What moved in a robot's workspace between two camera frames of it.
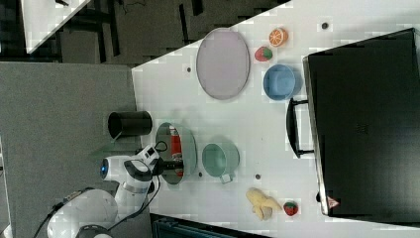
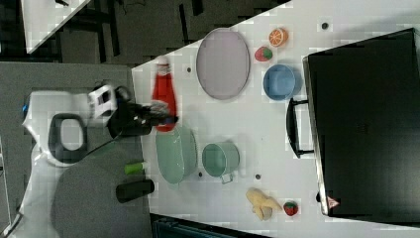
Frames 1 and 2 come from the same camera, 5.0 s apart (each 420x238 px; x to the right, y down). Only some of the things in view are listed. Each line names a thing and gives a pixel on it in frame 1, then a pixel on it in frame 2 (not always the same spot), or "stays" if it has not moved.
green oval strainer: x=189 y=153 stays
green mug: x=221 y=160 stays
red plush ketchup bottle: x=175 y=148 to x=164 y=90
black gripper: x=158 y=166 to x=132 y=118
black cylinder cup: x=130 y=123 stays
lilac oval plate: x=223 y=63 stays
